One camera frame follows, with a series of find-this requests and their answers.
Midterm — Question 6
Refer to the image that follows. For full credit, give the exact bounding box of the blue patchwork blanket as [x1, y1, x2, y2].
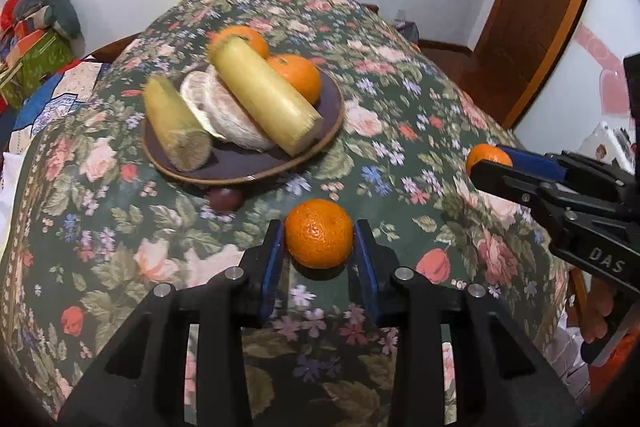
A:
[1, 61, 111, 155]

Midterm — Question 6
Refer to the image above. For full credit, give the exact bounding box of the green storage box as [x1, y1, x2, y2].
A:
[1, 29, 75, 109]

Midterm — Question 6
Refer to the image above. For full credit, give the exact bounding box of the right hand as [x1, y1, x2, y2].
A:
[580, 277, 615, 343]

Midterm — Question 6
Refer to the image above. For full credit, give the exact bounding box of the grey plush cushion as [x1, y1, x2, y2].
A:
[12, 0, 81, 40]

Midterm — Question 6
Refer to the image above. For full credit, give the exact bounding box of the purple ceramic plate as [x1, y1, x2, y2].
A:
[141, 72, 345, 186]

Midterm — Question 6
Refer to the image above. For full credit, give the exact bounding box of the dark red small fruit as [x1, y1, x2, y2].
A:
[206, 186, 244, 213]

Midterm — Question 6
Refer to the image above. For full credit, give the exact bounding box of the large orange with sticker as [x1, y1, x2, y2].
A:
[267, 54, 322, 105]

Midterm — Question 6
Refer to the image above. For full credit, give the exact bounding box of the floral quilt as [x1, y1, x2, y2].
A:
[1, 0, 567, 418]

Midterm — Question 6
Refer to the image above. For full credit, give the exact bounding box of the grey backpack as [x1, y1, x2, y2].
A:
[394, 20, 420, 44]

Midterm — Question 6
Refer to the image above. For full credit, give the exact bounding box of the wooden door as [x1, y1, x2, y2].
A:
[476, 0, 586, 129]

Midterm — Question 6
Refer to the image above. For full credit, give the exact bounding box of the small tangerine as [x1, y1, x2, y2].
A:
[284, 199, 354, 270]
[465, 143, 513, 176]

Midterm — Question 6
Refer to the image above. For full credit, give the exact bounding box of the red plush toy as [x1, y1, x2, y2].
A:
[0, 0, 20, 31]

